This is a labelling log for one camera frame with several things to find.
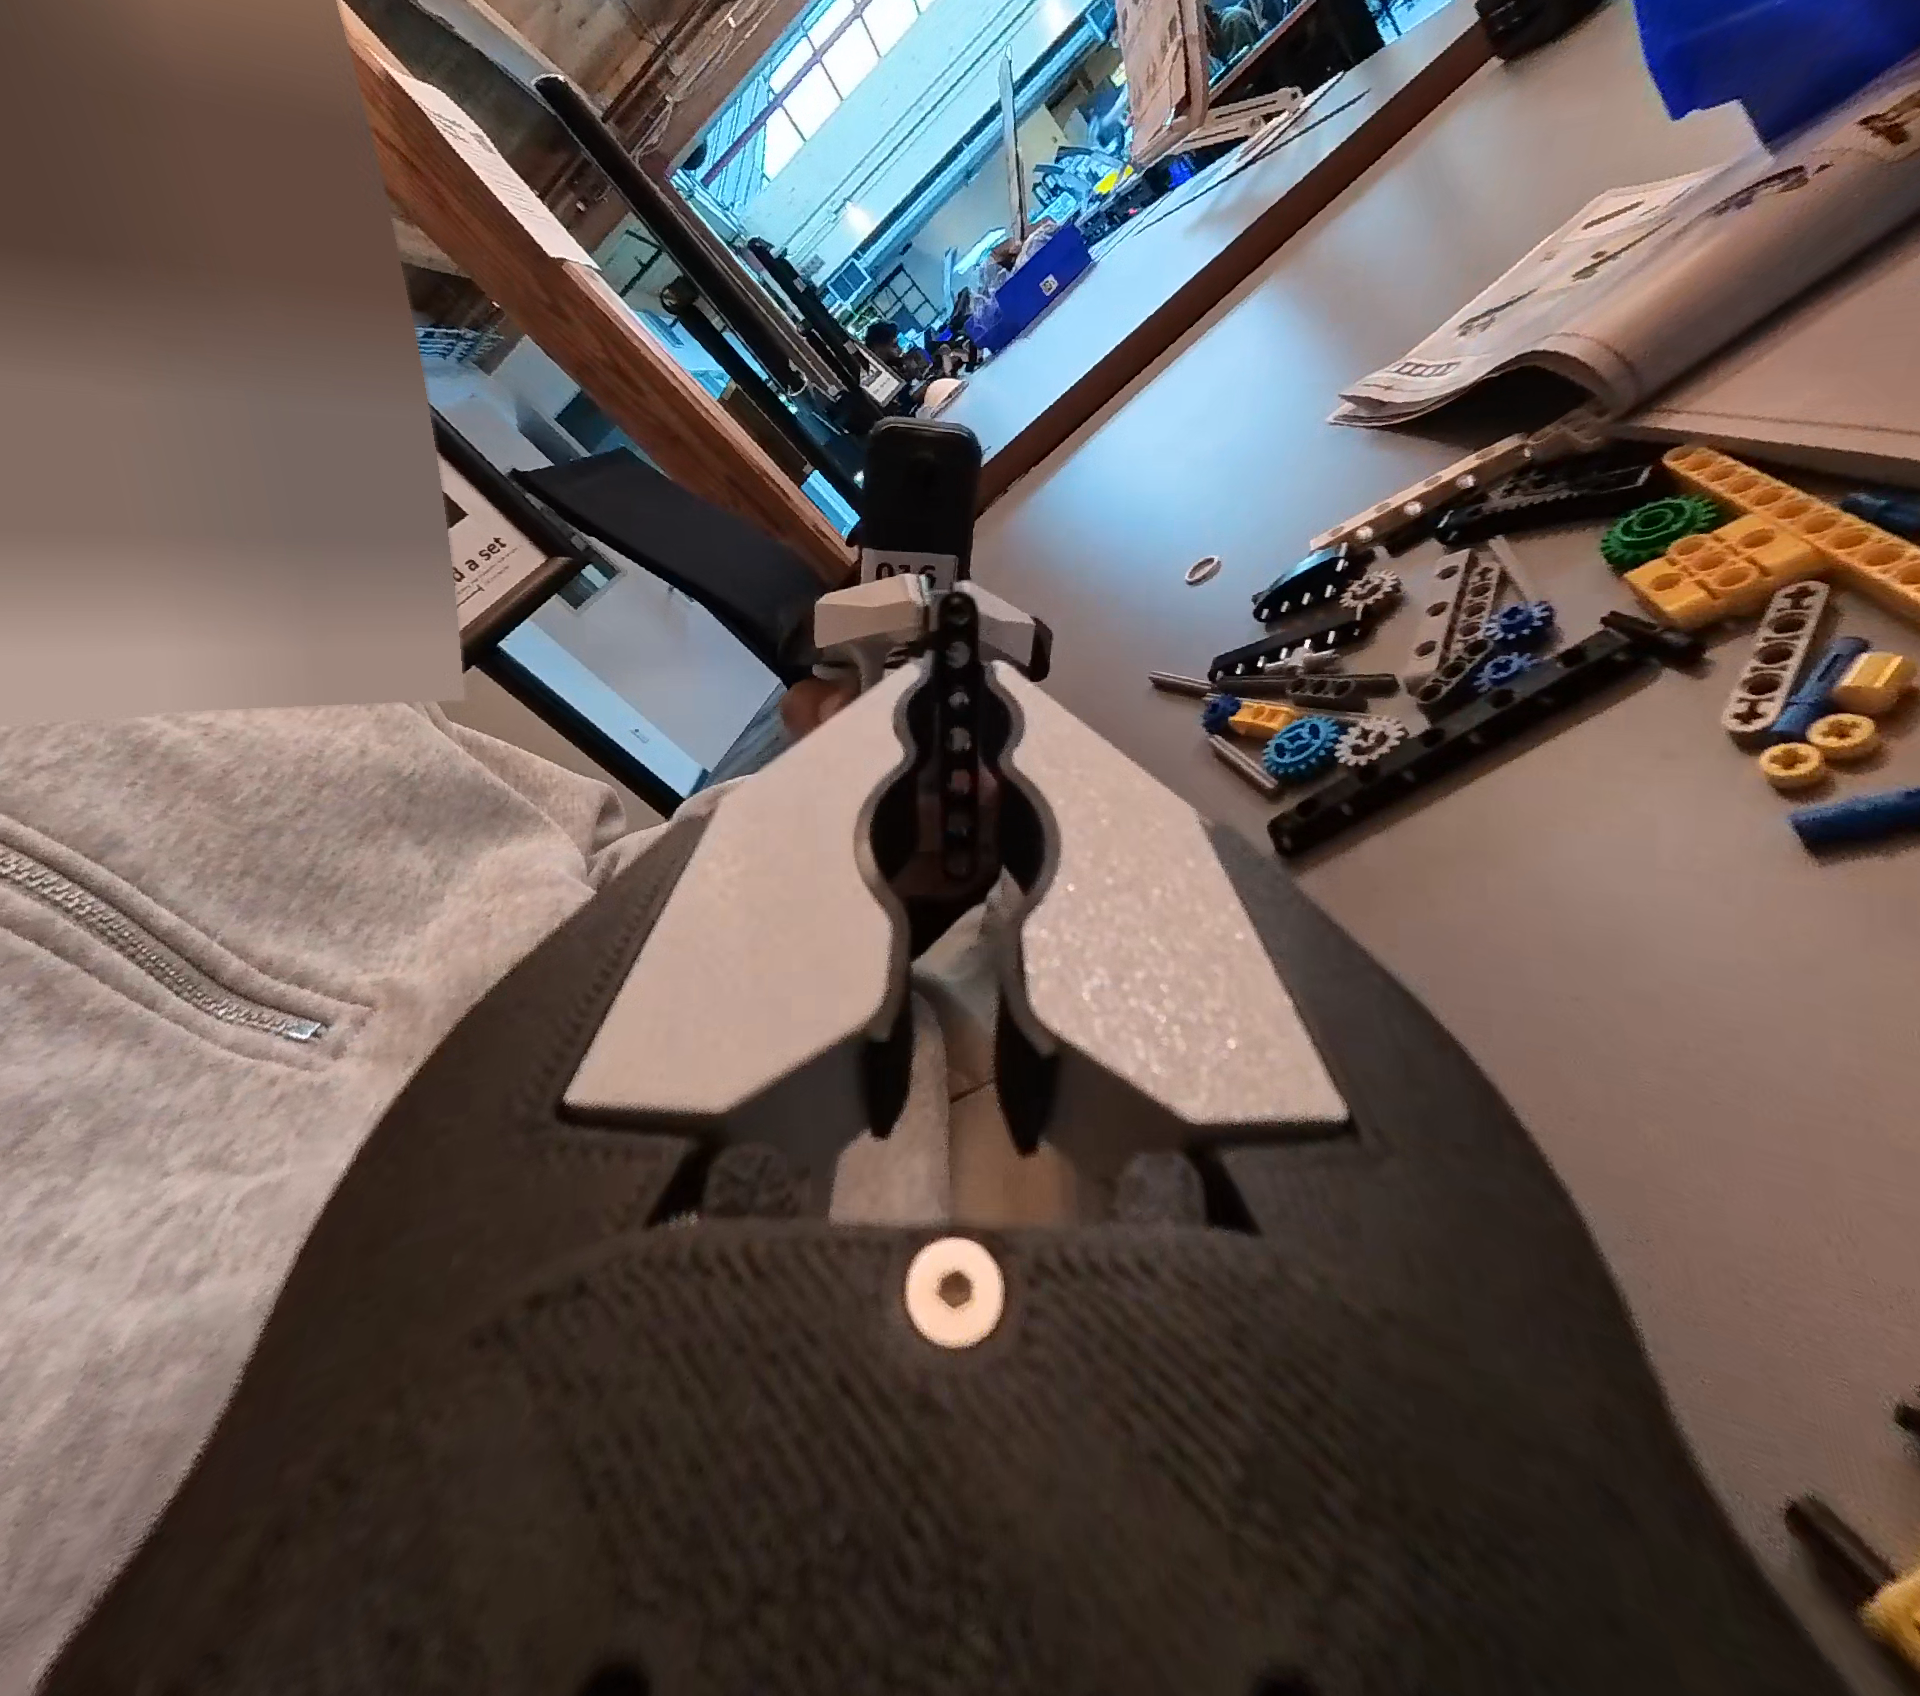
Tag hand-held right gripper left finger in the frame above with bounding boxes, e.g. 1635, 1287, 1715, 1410
559, 661, 932, 1145

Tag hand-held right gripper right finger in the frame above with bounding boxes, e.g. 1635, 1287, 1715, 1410
978, 667, 1353, 1155

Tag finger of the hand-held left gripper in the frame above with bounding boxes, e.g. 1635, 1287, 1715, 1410
963, 585, 1056, 686
813, 572, 944, 679

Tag black lego beam with holes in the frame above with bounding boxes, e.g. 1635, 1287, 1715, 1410
925, 589, 1001, 899

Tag person's left forearm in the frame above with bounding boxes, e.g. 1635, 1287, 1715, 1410
588, 767, 752, 895

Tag medium black lego beam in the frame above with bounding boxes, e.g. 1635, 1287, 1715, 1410
1206, 606, 1362, 683

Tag black curved lego piece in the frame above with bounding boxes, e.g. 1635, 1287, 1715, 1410
1251, 541, 1376, 626

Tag long black lego beam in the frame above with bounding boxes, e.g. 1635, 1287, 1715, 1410
1266, 629, 1654, 861

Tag light grey long lego beam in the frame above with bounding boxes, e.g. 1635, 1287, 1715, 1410
1311, 429, 1535, 558

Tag dark grey lego liftarm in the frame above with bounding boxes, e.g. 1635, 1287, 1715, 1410
1401, 533, 1518, 709

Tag black LEGO beams at left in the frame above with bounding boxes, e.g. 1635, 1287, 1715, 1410
1431, 449, 1669, 552

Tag black lego pin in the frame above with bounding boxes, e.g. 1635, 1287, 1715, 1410
1781, 1494, 1896, 1601
1595, 606, 1705, 667

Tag green lego gear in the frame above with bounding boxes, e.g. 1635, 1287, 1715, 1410
1595, 493, 1728, 574

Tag blue lego axle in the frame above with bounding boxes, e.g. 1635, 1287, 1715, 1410
1792, 787, 1920, 849

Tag yellow T-shaped lego beam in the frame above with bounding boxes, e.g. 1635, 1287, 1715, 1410
1623, 440, 1920, 633

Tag black office chair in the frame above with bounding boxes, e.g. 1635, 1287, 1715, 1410
505, 446, 869, 686

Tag blue bin with plastic bags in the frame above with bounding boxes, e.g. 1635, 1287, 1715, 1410
976, 223, 1100, 352

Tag slanted black bar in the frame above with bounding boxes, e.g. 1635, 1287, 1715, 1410
528, 72, 889, 446

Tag framed marker sign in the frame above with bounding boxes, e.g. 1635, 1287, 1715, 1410
431, 413, 598, 681

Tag person's grey sweatshirt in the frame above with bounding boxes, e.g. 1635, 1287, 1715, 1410
0, 700, 639, 1690

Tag white paper notice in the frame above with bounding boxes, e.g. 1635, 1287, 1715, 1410
394, 72, 604, 269

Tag open instruction booklet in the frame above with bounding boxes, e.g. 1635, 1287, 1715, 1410
1327, 91, 1920, 486

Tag black battery charger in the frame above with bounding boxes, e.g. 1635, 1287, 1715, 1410
1474, 0, 1616, 64

